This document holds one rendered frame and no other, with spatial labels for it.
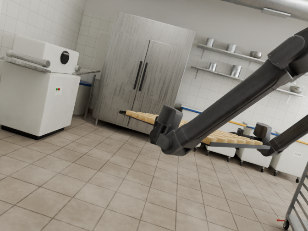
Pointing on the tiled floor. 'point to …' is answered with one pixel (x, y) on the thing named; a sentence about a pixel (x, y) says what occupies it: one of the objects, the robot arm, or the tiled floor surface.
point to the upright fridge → (141, 69)
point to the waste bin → (82, 97)
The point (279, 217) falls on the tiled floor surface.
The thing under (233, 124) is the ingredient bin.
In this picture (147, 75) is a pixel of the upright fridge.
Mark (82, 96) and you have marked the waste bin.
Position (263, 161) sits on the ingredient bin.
